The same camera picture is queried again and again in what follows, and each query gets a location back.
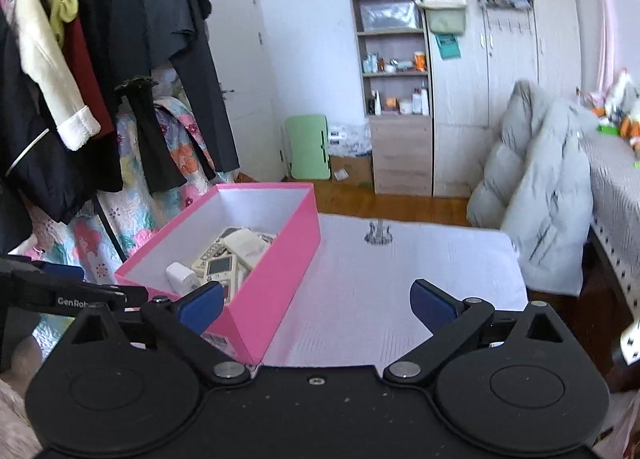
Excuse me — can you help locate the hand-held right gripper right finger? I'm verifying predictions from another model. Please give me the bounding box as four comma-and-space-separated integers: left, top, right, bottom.
382, 279, 576, 386

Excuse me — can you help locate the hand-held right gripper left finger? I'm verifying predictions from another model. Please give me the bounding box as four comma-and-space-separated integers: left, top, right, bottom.
67, 281, 251, 386

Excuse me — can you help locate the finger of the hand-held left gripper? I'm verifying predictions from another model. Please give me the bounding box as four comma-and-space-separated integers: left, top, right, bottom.
35, 263, 85, 283

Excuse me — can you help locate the pile of remote controls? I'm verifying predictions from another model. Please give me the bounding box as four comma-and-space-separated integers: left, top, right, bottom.
165, 226, 278, 305

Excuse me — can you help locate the pink cardboard box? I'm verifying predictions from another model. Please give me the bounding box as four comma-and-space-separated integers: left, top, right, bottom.
114, 182, 322, 366

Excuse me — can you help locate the person's left forearm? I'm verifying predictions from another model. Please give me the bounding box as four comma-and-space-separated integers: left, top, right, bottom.
0, 334, 51, 459

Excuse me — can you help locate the white cat print tablecloth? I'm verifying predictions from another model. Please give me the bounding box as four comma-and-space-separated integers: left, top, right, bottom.
260, 213, 530, 369

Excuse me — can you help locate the floral quilt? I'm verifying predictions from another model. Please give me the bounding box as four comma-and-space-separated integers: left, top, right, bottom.
25, 96, 221, 300

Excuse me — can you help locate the black jacket with white piping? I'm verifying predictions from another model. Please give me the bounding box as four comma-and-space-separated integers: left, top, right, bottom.
0, 14, 123, 224

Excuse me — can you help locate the pale grey puffer jacket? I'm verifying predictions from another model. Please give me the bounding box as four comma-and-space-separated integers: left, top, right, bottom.
466, 80, 593, 297

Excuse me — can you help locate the wooden shelf cabinet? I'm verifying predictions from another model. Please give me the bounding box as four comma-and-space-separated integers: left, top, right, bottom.
349, 0, 435, 197

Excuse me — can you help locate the cardboard box with label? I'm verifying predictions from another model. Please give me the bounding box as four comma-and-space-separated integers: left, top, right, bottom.
330, 154, 375, 188

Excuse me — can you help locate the white plastic tissue package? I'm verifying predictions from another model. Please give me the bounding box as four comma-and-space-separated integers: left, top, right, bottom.
327, 123, 374, 158

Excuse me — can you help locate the green folding board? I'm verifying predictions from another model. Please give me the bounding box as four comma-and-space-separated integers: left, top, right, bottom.
285, 114, 332, 180

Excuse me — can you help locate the dark red garment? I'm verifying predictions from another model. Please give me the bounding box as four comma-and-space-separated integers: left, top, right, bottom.
62, 0, 116, 140

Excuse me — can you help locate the cream fleece garment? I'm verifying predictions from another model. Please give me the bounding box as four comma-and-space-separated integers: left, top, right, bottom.
10, 0, 102, 152

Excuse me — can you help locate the grey patterned bedspread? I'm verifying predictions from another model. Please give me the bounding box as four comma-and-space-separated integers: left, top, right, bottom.
577, 104, 640, 330

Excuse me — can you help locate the dark grey long-sleeve garment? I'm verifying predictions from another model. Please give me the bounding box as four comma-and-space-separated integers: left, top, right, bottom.
135, 0, 241, 174

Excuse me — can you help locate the light wood wardrobe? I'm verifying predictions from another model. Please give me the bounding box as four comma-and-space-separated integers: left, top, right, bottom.
415, 0, 583, 200

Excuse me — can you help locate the black long garment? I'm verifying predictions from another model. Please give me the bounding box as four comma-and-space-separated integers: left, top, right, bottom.
75, 0, 151, 190

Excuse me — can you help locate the white door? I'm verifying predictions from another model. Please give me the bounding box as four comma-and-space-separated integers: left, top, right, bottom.
187, 0, 282, 184

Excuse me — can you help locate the teal card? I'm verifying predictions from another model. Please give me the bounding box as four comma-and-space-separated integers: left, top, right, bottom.
435, 34, 460, 60

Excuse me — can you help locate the orange plush toy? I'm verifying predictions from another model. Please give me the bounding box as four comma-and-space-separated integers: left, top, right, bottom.
620, 116, 640, 150

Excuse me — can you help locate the yellow-green garment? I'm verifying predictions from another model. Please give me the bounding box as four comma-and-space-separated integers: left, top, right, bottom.
42, 0, 81, 47

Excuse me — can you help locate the white plush toy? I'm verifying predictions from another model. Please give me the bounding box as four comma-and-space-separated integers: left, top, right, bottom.
602, 70, 640, 124

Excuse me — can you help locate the pale green bag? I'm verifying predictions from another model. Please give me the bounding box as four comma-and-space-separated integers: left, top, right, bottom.
425, 8, 467, 35

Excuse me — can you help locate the clear plastic bag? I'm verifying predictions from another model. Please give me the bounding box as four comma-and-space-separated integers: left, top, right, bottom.
360, 1, 420, 30

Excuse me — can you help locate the pink curtain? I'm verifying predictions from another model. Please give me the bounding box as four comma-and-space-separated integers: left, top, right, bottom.
590, 0, 621, 94

